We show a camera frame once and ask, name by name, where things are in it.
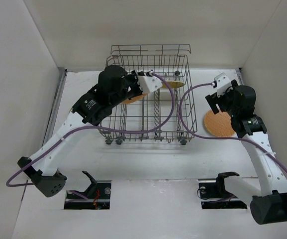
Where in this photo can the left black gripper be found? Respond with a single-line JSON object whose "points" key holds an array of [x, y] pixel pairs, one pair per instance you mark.
{"points": [[133, 87]]}

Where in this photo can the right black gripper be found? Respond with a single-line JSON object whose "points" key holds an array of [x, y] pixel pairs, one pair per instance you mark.
{"points": [[214, 103]]}

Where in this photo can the orange woven plate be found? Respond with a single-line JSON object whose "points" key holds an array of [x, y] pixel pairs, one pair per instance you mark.
{"points": [[219, 124], [134, 99]]}

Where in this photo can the yellow woven plate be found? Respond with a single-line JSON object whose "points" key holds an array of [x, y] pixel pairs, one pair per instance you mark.
{"points": [[172, 84]]}

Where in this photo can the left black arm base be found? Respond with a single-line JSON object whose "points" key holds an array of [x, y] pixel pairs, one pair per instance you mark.
{"points": [[95, 197]]}

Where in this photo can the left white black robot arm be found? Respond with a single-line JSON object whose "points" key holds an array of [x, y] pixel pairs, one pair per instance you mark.
{"points": [[114, 86]]}

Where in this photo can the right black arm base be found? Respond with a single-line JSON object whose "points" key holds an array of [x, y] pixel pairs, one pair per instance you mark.
{"points": [[214, 196]]}

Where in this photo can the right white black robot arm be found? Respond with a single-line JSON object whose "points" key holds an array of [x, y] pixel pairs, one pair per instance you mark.
{"points": [[268, 204]]}

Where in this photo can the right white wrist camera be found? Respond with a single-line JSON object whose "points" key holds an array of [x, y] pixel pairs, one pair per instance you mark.
{"points": [[222, 84]]}

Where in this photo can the grey wire dish rack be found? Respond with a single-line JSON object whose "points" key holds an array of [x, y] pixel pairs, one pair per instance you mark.
{"points": [[154, 117]]}

